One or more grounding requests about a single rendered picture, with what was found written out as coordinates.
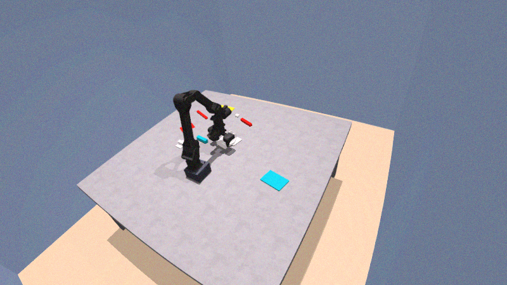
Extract cyan flat rectangular plate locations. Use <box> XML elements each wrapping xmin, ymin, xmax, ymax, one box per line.
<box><xmin>260</xmin><ymin>170</ymin><xmax>289</xmax><ymax>191</ymax></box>

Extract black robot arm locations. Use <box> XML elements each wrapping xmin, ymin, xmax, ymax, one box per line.
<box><xmin>173</xmin><ymin>90</ymin><xmax>231</xmax><ymax>172</ymax></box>

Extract cyan flat bar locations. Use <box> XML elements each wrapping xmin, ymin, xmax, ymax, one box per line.
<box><xmin>196</xmin><ymin>135</ymin><xmax>208</xmax><ymax>144</ymax></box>

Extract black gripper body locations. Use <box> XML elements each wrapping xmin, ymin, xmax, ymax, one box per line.
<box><xmin>208</xmin><ymin>123</ymin><xmax>234</xmax><ymax>143</ymax></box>

